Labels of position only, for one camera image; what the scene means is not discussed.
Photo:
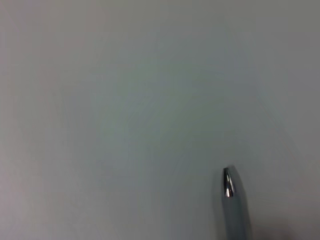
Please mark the silver white pen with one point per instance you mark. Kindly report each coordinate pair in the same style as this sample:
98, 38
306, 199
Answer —
233, 205

